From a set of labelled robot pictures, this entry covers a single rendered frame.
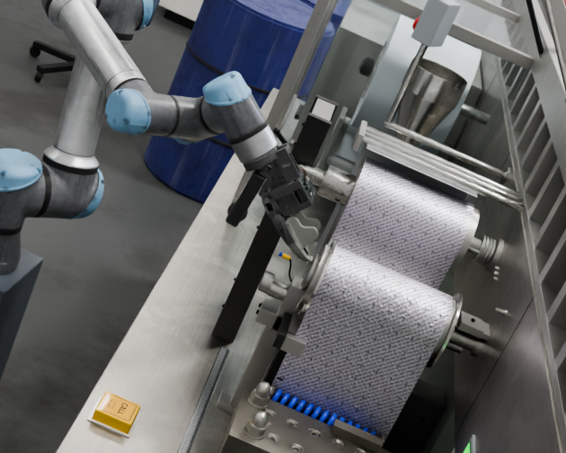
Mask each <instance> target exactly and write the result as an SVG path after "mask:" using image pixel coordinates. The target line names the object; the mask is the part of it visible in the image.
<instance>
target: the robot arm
mask: <svg viewBox="0 0 566 453"><path fill-rule="evenodd" d="M41 3H42V6H43V9H44V11H45V13H46V15H47V16H48V18H49V19H50V21H51V22H52V24H53V25H54V26H56V27H57V28H59V29H61V30H63V31H64V33H65V35H66V36H67V37H68V39H69V40H70V42H71V43H72V45H73V46H74V48H75V50H76V52H77V53H76V57H75V63H74V67H73V70H72V74H71V77H70V81H69V85H68V88H67V92H66V99H65V102H64V106H63V110H62V113H61V117H60V121H59V124H58V128H57V134H56V138H55V141H54V145H52V146H51V147H48V148H46V149H45V151H44V155H43V157H42V161H40V160H39V159H38V158H37V157H36V156H35V155H32V154H30V153H28V152H22V151H21V150H19V149H12V148H3V149H0V275H4V274H7V273H10V272H13V271H14V270H15V269H16V268H17V266H18V264H19V261H20V259H21V230H22V225H23V222H24V219H25V218H63V219H74V218H86V217H87V216H89V215H91V214H92V213H94V211H95V210H96V209H97V208H98V206H99V204H100V202H101V200H102V195H103V191H104V185H103V184H102V182H103V181H104V180H103V176H102V172H101V171H100V170H99V169H98V166H99V163H98V161H97V159H96V158H95V156H94V152H95V148H96V145H97V141H98V137H99V135H100V131H101V127H102V122H103V118H104V114H106V115H107V117H108V118H107V122H108V124H109V125H110V127H111V128H112V129H114V130H115V131H118V132H123V133H127V134H129V135H148V136H158V137H165V138H172V139H174V140H175V141H177V142H178V143H180V144H184V145H186V144H194V143H199V142H201V141H203V140H205V139H207V138H212V137H214V136H217V135H220V134H223V133H225V134H226V137H227V139H228V140H229V142H230V144H231V146H232V148H233V150H234V151H235V153H236V155H237V157H238V159H239V161H240V162H241V163H243V166H244V168H245V170H246V171H247V172H250V171H253V170H254V172H253V173H252V176H251V177H250V179H249V181H248V182H247V183H246V184H245V186H244V188H243V190H242V192H241V193H240V195H239V197H238V198H237V200H236V202H234V203H232V204H231V205H230V206H229V207H228V210H227V214H228V216H227V217H226V223H228V224H230V225H231V226H233V227H237V226H238V224H239V223H240V221H243V220H245V219H246V217H247V214H248V208H249V207H250V205H251V203H252V201H253V200H254V198H255V196H256V195H257V193H258V191H260V192H259V195H260V196H261V197H262V199H261V201H262V204H263V206H264V208H265V210H266V212H267V214H268V215H269V217H270V218H271V220H272V222H273V224H274V226H275V228H276V229H277V231H278V233H279V235H280V236H281V237H282V239H283V240H284V242H285V243H286V244H287V245H288V247H289V248H290V249H291V250H292V251H293V252H294V253H295V254H296V255H297V256H298V257H299V258H301V259H302V260H304V261H305V262H308V261H309V258H308V256H307V255H306V253H307V254H310V253H309V250H308V248H307V246H308V245H309V244H310V243H312V242H313V240H314V239H316V238H317V237H318V235H319V233H318V230H319V229H320V228H321V222H320V221H319V219H317V218H305V217H304V215H303V213H302V212H301V210H303V209H306V208H308V207H310V206H313V201H314V196H315V194H316V193H317V191H316V190H315V188H314V186H313V184H312V182H311V180H310V178H309V176H308V174H307V173H306V171H305V168H303V167H301V166H299V167H301V168H302V169H301V168H299V167H298V166H297V164H296V161H295V159H294V157H293V156H292V155H291V153H290V150H291V147H290V145H289V143H288V142H287V143H285V144H283V145H281V146H277V144H278V141H277V140H276V139H275V137H274V135H273V133H272V131H271V129H270V126H269V124H268V123H267V121H266V120H265V118H264V116H263V114H262V112H261V110H260V108H259V106H258V104H257V102H256V101H255V99H254V97H253V95H252V90H251V88H250V87H249V86H247V84H246V83H245V81H244V80H243V77H242V76H241V74H240V73H238V72H236V71H232V72H228V73H226V74H224V75H221V76H219V77H218V78H216V79H214V80H212V81H211V82H209V83H208V84H206V85H205V86H204V87H203V90H202V92H203V94H204V96H201V97H199V98H190V97H183V96H176V95H170V94H161V93H155V92H154V91H153V90H152V88H151V87H150V85H149V84H148V83H147V81H146V80H145V78H144V77H143V75H142V74H141V72H140V71H139V70H138V68H137V66H136V65H135V63H134V62H133V60H132V59H131V58H130V56H129V55H128V53H127V51H126V50H125V49H124V48H123V46H125V45H126V44H128V43H130V42H131V41H132V39H133V35H134V32H135V31H138V30H141V29H143V28H145V27H146V24H148V23H149V21H150V18H151V15H152V11H153V0H41ZM268 164H269V165H271V166H268ZM299 169H300V170H299ZM266 178H267V180H266ZM265 180H266V182H265ZM263 183H264V184H263ZM261 186H262V187H261ZM260 189H261V190H260Z"/></svg>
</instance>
